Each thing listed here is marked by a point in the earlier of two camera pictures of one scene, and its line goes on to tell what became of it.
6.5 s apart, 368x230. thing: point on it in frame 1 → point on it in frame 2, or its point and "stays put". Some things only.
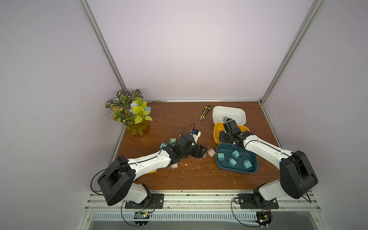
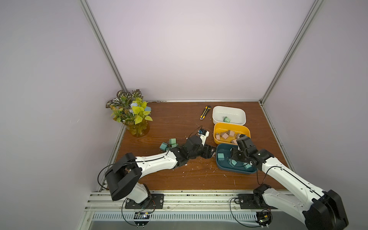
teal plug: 221,156 stays put
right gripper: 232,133 → 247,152
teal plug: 247,163 stays put
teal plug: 164,144 stays put
